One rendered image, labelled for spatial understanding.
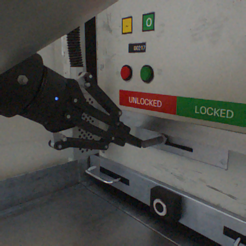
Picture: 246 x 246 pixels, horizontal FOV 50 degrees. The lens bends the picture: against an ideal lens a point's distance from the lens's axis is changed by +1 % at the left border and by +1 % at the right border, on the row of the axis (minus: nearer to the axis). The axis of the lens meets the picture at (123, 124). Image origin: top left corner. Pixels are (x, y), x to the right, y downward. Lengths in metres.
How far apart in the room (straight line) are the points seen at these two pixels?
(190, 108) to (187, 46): 0.10
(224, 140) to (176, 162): 0.14
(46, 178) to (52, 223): 0.13
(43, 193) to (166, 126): 0.36
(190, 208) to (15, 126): 0.48
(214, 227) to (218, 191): 0.06
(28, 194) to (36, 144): 0.15
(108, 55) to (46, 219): 0.38
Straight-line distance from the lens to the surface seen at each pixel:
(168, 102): 0.50
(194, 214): 0.52
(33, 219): 0.61
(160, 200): 0.52
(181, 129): 0.44
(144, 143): 0.48
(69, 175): 0.71
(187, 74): 0.47
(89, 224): 0.57
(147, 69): 0.52
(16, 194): 0.66
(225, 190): 0.48
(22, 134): 0.75
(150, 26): 0.53
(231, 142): 0.40
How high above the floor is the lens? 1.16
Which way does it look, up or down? 13 degrees down
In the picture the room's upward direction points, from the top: straight up
